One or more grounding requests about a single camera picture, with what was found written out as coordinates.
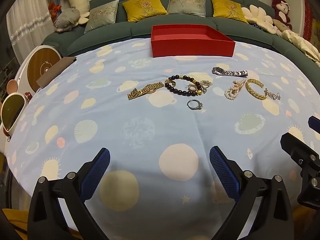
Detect silver metal watch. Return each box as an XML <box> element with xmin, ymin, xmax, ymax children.
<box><xmin>212</xmin><ymin>66</ymin><xmax>248</xmax><ymax>78</ymax></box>

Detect brown flat pad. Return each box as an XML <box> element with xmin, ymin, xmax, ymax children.
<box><xmin>36</xmin><ymin>57</ymin><xmax>77</xmax><ymax>88</ymax></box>

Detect white sheer curtain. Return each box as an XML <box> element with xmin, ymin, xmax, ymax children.
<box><xmin>6</xmin><ymin>0</ymin><xmax>54</xmax><ymax>60</ymax></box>

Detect gold metal watch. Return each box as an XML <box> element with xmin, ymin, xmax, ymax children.
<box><xmin>127</xmin><ymin>81</ymin><xmax>165</xmax><ymax>101</ymax></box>

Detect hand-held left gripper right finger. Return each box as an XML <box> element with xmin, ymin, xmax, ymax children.
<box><xmin>209</xmin><ymin>145</ymin><xmax>295</xmax><ymax>240</ymax></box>

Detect grey embroidered cushion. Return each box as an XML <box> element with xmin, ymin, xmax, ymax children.
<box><xmin>167</xmin><ymin>0</ymin><xmax>207</xmax><ymax>18</ymax></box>
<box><xmin>84</xmin><ymin>0</ymin><xmax>120</xmax><ymax>34</ymax></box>

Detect red curtain bow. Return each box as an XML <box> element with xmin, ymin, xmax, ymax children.
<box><xmin>49</xmin><ymin>2</ymin><xmax>62</xmax><ymax>18</ymax></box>

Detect blue planet-print tablecloth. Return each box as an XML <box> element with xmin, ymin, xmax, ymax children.
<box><xmin>5</xmin><ymin>39</ymin><xmax>320</xmax><ymax>240</ymax></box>

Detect red monkey plush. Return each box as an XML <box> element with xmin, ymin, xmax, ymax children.
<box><xmin>272</xmin><ymin>0</ymin><xmax>293</xmax><ymax>30</ymax></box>

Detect white machine with wooden disc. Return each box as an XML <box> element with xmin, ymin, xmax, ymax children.
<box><xmin>12</xmin><ymin>44</ymin><xmax>63</xmax><ymax>98</ymax></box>

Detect yellow embroidered cushion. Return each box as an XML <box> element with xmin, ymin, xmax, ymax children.
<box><xmin>122</xmin><ymin>0</ymin><xmax>168</xmax><ymax>22</ymax></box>
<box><xmin>209</xmin><ymin>0</ymin><xmax>248</xmax><ymax>23</ymax></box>

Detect white flower cushion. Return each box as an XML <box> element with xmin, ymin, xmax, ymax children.
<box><xmin>241</xmin><ymin>5</ymin><xmax>280</xmax><ymax>34</ymax></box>

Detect red jewelry box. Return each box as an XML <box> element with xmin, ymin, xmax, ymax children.
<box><xmin>150</xmin><ymin>24</ymin><xmax>236</xmax><ymax>58</ymax></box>

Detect silver stone ring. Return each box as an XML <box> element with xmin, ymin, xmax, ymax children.
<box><xmin>187</xmin><ymin>99</ymin><xmax>203</xmax><ymax>111</ymax></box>

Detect cream quilted blanket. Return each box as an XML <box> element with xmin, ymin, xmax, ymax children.
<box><xmin>276</xmin><ymin>29</ymin><xmax>320</xmax><ymax>67</ymax></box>

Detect silver dangle earrings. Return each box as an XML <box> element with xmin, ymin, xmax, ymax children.
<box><xmin>265</xmin><ymin>87</ymin><xmax>282</xmax><ymax>102</ymax></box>

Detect dark bead bracelet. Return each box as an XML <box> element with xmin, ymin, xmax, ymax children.
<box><xmin>164</xmin><ymin>74</ymin><xmax>202</xmax><ymax>97</ymax></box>

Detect grey pig plush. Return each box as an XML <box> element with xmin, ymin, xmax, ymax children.
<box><xmin>52</xmin><ymin>7</ymin><xmax>82</xmax><ymax>33</ymax></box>

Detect white mouse-eared display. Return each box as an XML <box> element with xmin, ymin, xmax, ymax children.
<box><xmin>0</xmin><ymin>79</ymin><xmax>32</xmax><ymax>140</ymax></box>

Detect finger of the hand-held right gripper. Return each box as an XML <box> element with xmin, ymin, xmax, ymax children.
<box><xmin>280</xmin><ymin>132</ymin><xmax>320</xmax><ymax>208</ymax></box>
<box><xmin>308</xmin><ymin>116</ymin><xmax>320</xmax><ymax>130</ymax></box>

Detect gold braided bangle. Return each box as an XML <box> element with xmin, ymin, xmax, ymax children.
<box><xmin>245</xmin><ymin>79</ymin><xmax>268</xmax><ymax>101</ymax></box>

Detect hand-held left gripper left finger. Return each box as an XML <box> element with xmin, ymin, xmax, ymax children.
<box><xmin>27</xmin><ymin>147</ymin><xmax>111</xmax><ymax>240</ymax></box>

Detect red wall hanging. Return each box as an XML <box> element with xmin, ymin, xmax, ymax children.
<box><xmin>303</xmin><ymin>0</ymin><xmax>320</xmax><ymax>42</ymax></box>

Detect teal sofa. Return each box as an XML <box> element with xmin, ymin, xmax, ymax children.
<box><xmin>41</xmin><ymin>0</ymin><xmax>320</xmax><ymax>67</ymax></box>

